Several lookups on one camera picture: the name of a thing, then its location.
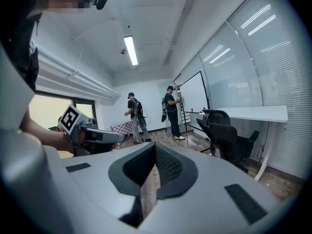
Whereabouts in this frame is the person's black shirt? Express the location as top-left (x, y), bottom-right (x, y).
top-left (4, 10), bottom-right (40, 93)

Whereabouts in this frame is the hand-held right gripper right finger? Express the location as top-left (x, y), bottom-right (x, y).
top-left (155, 142), bottom-right (199, 200)

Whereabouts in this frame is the pink checkered table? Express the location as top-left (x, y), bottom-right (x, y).
top-left (110, 121), bottom-right (135, 139)

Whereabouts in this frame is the frosted glass partition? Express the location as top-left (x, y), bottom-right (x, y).
top-left (174, 0), bottom-right (311, 180)

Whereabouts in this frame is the long ceiling light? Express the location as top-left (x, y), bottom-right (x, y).
top-left (123, 35), bottom-right (139, 66)

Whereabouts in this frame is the white office desk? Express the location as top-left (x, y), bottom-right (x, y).
top-left (198, 104), bottom-right (289, 181)

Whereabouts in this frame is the black office chair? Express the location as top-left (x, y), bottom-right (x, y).
top-left (195, 109), bottom-right (260, 174)

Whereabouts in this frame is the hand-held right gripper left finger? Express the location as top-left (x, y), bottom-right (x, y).
top-left (108, 142), bottom-right (156, 196)

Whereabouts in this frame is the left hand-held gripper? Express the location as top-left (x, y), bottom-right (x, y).
top-left (58, 103), bottom-right (126, 156)

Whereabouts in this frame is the dark-framed window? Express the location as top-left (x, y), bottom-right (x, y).
top-left (28, 90), bottom-right (97, 132)

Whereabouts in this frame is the black-framed whiteboard on stand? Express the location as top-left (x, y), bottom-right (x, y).
top-left (174, 70), bottom-right (212, 134)

